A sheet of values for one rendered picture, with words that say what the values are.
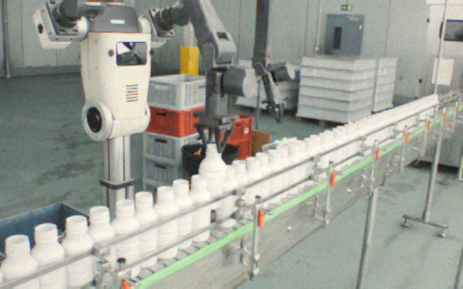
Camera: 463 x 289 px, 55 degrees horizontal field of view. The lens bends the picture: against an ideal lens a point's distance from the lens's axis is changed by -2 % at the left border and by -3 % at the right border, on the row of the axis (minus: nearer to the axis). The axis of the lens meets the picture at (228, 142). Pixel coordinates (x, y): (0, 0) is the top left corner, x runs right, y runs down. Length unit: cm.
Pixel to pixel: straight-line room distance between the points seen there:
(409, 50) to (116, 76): 1026
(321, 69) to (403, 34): 407
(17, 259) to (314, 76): 736
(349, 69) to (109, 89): 637
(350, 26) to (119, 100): 1058
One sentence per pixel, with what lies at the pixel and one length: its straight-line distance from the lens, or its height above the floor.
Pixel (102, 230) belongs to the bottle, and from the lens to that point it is 93.
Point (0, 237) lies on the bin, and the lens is 151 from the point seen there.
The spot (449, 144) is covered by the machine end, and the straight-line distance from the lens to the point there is 581.
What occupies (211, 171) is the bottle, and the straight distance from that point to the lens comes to 113.
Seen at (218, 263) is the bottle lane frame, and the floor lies 94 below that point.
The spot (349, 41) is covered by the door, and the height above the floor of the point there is 143.
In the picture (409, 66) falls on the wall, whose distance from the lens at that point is 1153.
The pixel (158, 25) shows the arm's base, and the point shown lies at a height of 153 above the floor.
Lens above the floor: 152
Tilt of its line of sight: 14 degrees down
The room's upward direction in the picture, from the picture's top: 3 degrees clockwise
